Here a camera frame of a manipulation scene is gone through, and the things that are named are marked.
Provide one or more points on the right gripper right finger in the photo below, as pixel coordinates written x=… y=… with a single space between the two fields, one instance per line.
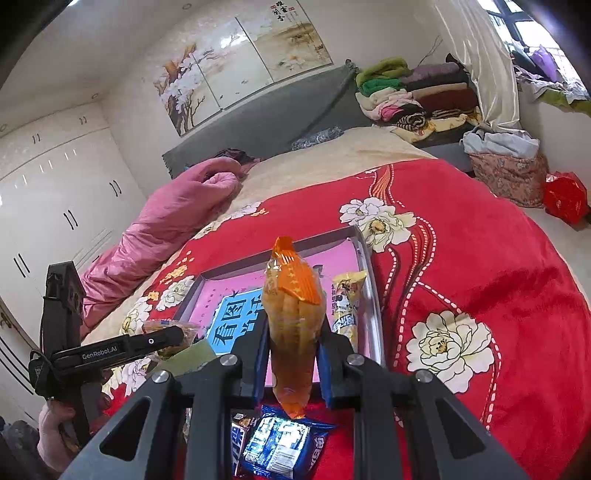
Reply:
x=404 y=420

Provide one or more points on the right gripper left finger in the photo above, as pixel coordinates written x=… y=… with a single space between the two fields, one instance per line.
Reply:
x=179 y=427

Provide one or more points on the clear crispy cake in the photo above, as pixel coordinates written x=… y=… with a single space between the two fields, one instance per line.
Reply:
x=170 y=337

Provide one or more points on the blue cookie snack pack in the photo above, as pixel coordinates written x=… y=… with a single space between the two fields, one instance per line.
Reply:
x=269 y=444

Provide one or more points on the yellow cartoon snack bar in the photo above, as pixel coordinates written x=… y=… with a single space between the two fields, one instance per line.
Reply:
x=346 y=301

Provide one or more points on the orange bread snack pack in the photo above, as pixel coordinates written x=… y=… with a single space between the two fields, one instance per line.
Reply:
x=293 y=322

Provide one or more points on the light green pastry pack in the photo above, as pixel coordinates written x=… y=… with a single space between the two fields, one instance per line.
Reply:
x=187 y=360

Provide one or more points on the person hand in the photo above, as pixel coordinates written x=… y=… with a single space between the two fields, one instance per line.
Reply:
x=53 y=448

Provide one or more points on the pink and blue book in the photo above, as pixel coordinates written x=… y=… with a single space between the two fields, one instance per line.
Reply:
x=223 y=307

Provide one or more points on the dark shallow box tray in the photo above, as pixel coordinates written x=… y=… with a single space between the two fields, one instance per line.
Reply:
x=371 y=338

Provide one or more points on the red floral blanket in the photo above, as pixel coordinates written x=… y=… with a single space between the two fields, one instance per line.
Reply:
x=469 y=287

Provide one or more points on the white wardrobe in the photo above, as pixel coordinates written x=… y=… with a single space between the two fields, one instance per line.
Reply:
x=66 y=195

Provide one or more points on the pink quilt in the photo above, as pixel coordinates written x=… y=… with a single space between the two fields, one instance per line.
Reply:
x=170 y=216

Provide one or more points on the red plastic bag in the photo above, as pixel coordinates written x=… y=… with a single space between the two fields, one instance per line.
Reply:
x=565 y=197

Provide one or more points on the floral basket with clothes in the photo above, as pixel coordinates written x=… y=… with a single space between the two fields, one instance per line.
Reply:
x=511 y=165

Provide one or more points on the dark patterned pillow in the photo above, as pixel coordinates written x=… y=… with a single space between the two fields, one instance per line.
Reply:
x=316 y=138

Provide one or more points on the stack of folded clothes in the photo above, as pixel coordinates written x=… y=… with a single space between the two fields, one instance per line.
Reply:
x=429 y=105

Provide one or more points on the grey headboard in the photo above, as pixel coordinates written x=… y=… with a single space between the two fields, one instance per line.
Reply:
x=269 y=124

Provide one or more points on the clothes on window sill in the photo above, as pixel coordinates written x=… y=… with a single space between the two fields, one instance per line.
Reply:
x=543 y=79

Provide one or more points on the cream curtain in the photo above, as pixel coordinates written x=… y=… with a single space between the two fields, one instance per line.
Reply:
x=471 y=38

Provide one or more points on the window with grille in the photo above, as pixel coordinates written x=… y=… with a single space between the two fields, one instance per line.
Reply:
x=514 y=24

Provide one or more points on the floral wall painting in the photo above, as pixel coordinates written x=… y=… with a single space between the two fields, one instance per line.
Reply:
x=220 y=65

